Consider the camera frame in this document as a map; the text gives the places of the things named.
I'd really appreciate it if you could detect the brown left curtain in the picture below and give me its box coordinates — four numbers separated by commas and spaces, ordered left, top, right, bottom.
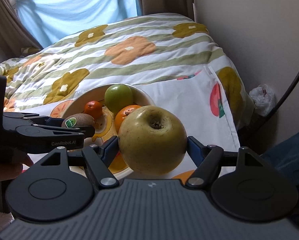
0, 0, 43, 57

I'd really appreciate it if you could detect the black cable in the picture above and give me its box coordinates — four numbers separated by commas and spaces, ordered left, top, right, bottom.
267, 52, 299, 118

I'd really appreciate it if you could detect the light blue window cloth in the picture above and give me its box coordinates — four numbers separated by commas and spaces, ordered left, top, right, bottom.
16, 0, 141, 48

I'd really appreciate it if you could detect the large green apple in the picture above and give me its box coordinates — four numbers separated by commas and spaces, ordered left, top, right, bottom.
104, 84, 134, 115

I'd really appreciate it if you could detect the white plastic bag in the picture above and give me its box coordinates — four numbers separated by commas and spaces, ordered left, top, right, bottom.
249, 84, 276, 117

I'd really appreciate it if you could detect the small mandarin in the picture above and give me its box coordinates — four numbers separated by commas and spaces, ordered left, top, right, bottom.
83, 100, 103, 119

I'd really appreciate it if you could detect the floral striped duvet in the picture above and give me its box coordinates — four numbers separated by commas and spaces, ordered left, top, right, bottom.
0, 13, 254, 128

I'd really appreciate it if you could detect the brown kiwi with sticker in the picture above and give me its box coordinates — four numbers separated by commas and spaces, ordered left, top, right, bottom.
62, 113, 95, 128

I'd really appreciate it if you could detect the large orange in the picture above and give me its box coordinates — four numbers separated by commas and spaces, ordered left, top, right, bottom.
114, 105, 141, 133

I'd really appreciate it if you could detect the white fruit print cloth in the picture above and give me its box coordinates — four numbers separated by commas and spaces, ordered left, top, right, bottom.
15, 67, 240, 183

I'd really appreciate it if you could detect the yellow pear apple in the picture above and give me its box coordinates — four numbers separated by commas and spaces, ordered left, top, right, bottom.
118, 106, 188, 176

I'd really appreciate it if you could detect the person's left hand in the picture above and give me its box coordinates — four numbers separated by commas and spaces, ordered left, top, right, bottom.
0, 152, 33, 181

